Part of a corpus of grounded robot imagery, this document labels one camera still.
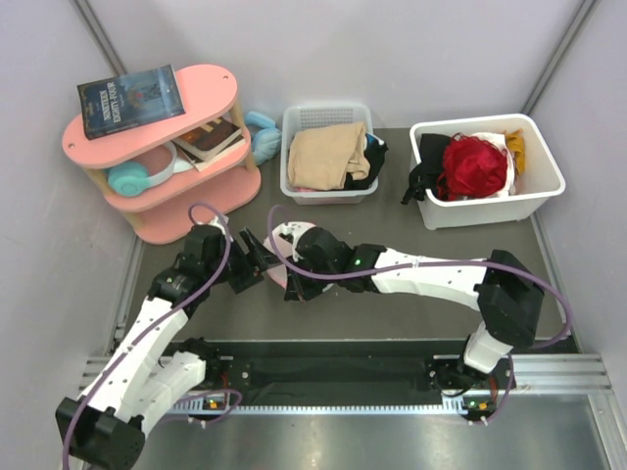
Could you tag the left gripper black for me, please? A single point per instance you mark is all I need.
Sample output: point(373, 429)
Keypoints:
point(253, 263)

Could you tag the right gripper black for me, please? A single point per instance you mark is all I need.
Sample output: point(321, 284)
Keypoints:
point(298, 291)

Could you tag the pink white mesh laundry bag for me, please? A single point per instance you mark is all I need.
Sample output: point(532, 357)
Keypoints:
point(278, 273)

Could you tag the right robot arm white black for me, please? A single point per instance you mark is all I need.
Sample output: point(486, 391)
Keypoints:
point(496, 287)

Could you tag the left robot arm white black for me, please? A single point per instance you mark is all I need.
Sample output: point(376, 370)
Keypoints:
point(108, 424)

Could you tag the black bra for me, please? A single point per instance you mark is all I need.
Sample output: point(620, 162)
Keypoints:
point(426, 175)

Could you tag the red lace bra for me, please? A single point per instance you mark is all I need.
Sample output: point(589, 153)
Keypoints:
point(473, 168)

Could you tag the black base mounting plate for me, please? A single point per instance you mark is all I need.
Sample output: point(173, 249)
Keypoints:
point(340, 373)

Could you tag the pink three-tier shelf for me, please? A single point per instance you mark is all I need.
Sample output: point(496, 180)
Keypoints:
point(130, 138)

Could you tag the light blue headphones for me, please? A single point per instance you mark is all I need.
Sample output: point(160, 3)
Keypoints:
point(266, 136)

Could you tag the brown book on shelf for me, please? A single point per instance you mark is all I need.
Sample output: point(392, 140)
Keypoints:
point(211, 142)

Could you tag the beige folded garment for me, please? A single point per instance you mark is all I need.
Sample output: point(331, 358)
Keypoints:
point(320, 158)

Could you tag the teal white headphones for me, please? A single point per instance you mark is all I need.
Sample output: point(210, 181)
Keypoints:
point(149, 170)

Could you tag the grey perforated plastic basket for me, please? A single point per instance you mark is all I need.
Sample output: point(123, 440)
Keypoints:
point(314, 115)

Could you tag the black garment in basket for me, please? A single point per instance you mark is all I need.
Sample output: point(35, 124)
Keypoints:
point(374, 151)

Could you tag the dark blue hardcover book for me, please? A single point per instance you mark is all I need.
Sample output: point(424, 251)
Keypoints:
point(127, 101)

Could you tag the white garment in bin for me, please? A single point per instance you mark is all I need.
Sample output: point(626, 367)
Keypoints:
point(498, 140)

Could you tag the mustard yellow garment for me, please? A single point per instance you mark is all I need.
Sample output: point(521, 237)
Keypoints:
point(515, 143)

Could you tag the white plastic bin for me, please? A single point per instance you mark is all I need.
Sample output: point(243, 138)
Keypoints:
point(541, 180)

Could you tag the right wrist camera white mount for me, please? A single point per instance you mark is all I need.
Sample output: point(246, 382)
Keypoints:
point(286, 236)

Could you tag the aluminium rail with cable duct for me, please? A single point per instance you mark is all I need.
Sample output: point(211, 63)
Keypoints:
point(524, 374)

